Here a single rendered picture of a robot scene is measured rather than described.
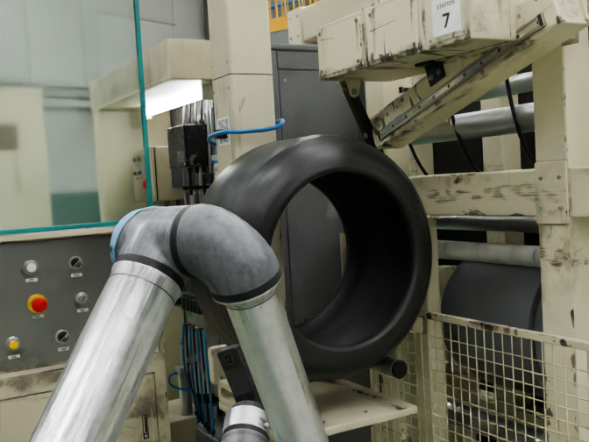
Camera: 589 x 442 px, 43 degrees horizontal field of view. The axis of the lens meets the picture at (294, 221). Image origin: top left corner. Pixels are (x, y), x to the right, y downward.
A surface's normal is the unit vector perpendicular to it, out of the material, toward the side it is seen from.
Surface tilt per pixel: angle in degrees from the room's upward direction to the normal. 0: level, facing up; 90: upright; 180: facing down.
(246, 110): 90
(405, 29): 90
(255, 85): 90
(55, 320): 90
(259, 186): 60
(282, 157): 50
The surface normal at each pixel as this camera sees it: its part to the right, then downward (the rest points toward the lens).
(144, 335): 0.74, -0.15
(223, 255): -0.03, -0.07
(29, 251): 0.49, 0.02
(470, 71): -0.87, 0.07
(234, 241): 0.22, -0.36
